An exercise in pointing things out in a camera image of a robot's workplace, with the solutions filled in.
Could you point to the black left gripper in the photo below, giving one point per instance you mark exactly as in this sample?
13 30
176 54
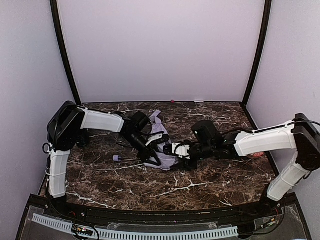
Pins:
147 152

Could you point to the lavender folding umbrella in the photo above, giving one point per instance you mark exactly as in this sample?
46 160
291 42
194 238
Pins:
148 136

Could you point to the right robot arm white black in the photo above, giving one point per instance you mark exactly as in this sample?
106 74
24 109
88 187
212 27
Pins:
299 134

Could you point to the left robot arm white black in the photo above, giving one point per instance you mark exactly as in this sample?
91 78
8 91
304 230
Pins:
69 126

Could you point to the red white patterned bowl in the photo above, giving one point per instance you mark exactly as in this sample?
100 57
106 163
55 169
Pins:
256 155

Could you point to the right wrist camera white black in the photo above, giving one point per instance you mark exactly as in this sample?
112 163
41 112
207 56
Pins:
178 149

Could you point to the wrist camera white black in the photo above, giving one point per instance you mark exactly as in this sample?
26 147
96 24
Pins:
178 149
157 141

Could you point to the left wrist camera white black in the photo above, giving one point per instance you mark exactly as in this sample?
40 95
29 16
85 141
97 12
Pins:
157 141

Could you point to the grey slotted cable duct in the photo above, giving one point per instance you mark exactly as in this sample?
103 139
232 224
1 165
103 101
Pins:
119 231

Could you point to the right black corner post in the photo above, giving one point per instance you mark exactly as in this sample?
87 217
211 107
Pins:
258 53

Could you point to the black corner post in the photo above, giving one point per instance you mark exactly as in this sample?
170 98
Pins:
258 53
63 51

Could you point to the left black corner post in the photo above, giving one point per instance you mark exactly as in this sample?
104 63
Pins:
63 51

